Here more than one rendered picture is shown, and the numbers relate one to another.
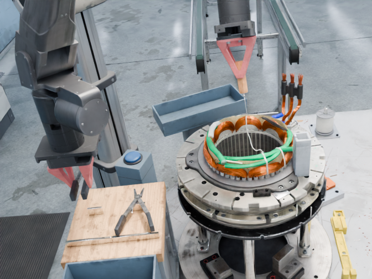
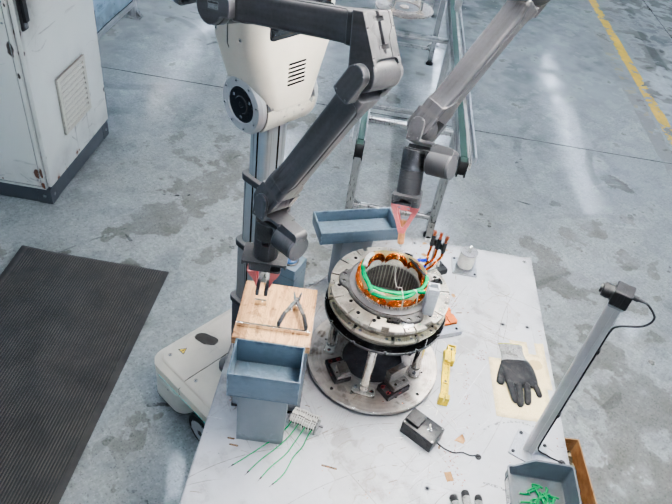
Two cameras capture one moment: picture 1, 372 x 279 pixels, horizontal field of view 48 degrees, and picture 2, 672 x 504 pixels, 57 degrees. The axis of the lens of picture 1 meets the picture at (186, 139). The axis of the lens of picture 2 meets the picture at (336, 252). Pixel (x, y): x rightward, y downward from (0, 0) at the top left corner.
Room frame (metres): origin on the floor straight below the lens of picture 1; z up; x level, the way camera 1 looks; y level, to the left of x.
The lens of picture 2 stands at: (-0.47, 0.15, 2.22)
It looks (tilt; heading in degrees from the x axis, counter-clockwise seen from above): 41 degrees down; 354
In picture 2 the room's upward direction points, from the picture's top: 9 degrees clockwise
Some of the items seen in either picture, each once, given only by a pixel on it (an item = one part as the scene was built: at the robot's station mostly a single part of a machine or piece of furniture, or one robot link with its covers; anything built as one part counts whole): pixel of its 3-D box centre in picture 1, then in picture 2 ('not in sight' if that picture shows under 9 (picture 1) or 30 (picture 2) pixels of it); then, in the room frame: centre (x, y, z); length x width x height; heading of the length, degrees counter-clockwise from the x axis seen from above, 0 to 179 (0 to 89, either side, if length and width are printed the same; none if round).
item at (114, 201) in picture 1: (118, 222); (276, 315); (0.62, 0.16, 1.05); 0.20 x 0.19 x 0.02; 176
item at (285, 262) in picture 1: (287, 262); (397, 377); (0.61, -0.19, 0.85); 0.06 x 0.04 x 0.05; 126
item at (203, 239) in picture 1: (199, 215); (335, 321); (0.75, -0.01, 0.91); 0.02 x 0.02 x 0.21
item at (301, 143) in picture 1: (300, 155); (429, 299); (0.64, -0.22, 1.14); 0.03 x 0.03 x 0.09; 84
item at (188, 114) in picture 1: (203, 142); (350, 254); (1.03, -0.05, 0.92); 0.25 x 0.11 x 0.28; 104
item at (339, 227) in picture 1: (342, 242); (447, 372); (0.69, -0.35, 0.80); 0.22 x 0.04 x 0.03; 167
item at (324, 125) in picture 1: (324, 121); (466, 258); (1.18, -0.48, 0.82); 0.06 x 0.06 x 0.06
